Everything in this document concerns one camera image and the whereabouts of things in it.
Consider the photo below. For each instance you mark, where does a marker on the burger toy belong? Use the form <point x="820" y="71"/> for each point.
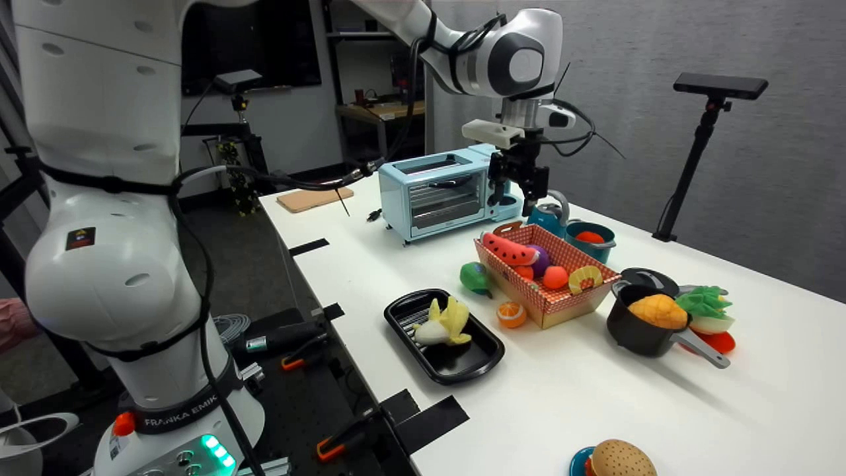
<point x="623" y="461"/>

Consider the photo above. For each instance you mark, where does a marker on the teal toy kettle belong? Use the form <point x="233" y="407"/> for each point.
<point x="557" y="224"/>

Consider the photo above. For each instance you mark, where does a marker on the red tomato toy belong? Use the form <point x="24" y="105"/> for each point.
<point x="590" y="237"/>

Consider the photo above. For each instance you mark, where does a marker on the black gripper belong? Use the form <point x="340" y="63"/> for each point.
<point x="524" y="159"/>

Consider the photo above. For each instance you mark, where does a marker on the wooden background desk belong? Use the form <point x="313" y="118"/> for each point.
<point x="386" y="113"/>

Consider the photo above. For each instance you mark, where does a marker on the black camera on stand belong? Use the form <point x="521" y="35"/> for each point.
<point x="718" y="87"/>

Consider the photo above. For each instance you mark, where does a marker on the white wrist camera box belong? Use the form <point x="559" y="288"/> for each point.
<point x="493" y="134"/>

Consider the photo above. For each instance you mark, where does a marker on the light blue toaster oven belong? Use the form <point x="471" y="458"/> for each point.
<point x="431" y="195"/>

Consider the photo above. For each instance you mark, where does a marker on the black teal hand tool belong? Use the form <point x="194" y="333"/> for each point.
<point x="282" y="335"/>

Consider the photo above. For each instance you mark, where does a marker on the black wall monitor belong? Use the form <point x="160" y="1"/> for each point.
<point x="255" y="44"/>

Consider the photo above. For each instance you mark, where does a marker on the teal toy pot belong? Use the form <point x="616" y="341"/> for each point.
<point x="596" y="249"/>

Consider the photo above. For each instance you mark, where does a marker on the peach half toy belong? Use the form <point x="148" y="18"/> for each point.
<point x="586" y="280"/>

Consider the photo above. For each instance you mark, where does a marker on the yellow banana plush toy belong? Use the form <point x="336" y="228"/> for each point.
<point x="446" y="322"/>

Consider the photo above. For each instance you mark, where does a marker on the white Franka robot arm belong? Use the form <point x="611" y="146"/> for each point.
<point x="107" y="281"/>

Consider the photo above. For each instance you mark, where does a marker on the black camera on tripod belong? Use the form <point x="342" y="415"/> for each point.
<point x="239" y="79"/>

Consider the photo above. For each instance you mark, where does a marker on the white round dish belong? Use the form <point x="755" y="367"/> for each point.
<point x="13" y="454"/>

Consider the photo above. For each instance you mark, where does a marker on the tan wooden board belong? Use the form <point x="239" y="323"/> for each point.
<point x="307" y="199"/>

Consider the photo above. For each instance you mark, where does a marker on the purple eggplant toy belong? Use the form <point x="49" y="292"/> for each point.
<point x="539" y="261"/>

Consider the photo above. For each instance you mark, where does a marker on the black toy pot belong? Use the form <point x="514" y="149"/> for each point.
<point x="635" y="337"/>

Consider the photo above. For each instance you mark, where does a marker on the orange black clamp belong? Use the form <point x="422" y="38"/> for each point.
<point x="292" y="363"/>
<point x="329" y="450"/>

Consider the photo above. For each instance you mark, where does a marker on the orange-red ball fruit toy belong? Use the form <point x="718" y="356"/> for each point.
<point x="553" y="280"/>

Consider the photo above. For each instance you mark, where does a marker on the green leafy vegetable plush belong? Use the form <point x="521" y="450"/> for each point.
<point x="703" y="305"/>

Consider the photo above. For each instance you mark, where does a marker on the black oven tray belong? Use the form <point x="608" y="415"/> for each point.
<point x="457" y="360"/>

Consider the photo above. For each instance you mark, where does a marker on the orange bread plush toy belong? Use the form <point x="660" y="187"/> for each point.
<point x="657" y="310"/>

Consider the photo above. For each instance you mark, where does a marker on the teal small plate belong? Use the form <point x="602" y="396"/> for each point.
<point x="578" y="464"/>

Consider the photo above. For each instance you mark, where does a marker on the red plush toy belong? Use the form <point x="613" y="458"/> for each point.
<point x="721" y="342"/>

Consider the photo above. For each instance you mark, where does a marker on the wooden crate of toy fruit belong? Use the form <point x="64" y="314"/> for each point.
<point x="546" y="305"/>

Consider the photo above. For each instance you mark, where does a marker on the green fruit toy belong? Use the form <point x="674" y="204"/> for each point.
<point x="473" y="280"/>

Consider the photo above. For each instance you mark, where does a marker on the orange half toy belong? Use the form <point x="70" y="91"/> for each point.
<point x="512" y="317"/>

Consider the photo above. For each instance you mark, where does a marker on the watermelon slice plush toy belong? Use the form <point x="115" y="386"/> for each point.
<point x="508" y="249"/>

